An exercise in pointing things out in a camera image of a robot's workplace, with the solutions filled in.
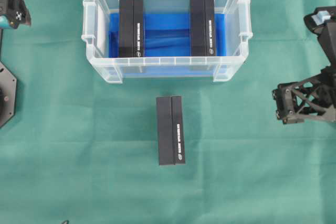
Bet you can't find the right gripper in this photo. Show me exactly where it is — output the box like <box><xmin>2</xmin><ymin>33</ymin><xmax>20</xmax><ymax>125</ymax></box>
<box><xmin>272</xmin><ymin>73</ymin><xmax>335</xmax><ymax>124</ymax></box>

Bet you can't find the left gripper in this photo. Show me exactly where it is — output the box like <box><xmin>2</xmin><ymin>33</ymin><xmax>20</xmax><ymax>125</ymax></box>
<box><xmin>0</xmin><ymin>0</ymin><xmax>32</xmax><ymax>29</ymax></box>

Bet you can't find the black realsense box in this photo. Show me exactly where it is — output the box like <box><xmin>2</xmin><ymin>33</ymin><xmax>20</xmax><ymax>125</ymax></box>
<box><xmin>156</xmin><ymin>95</ymin><xmax>186</xmax><ymax>166</ymax></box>
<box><xmin>190</xmin><ymin>0</ymin><xmax>217</xmax><ymax>57</ymax></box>
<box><xmin>118</xmin><ymin>0</ymin><xmax>145</xmax><ymax>58</ymax></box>

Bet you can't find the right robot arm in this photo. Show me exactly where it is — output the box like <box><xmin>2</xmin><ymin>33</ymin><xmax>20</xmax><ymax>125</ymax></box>
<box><xmin>272</xmin><ymin>6</ymin><xmax>335</xmax><ymax>124</ymax></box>

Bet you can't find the clear plastic storage case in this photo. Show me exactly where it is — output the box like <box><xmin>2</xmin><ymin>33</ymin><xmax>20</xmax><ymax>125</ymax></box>
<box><xmin>81</xmin><ymin>0</ymin><xmax>253</xmax><ymax>83</ymax></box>

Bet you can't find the green table cloth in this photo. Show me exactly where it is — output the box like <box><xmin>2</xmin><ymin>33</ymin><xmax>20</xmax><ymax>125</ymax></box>
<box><xmin>1</xmin><ymin>0</ymin><xmax>335</xmax><ymax>223</ymax></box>

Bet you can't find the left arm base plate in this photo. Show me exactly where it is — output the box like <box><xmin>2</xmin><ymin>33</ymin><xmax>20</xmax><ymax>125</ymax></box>
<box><xmin>0</xmin><ymin>62</ymin><xmax>17</xmax><ymax>127</ymax></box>

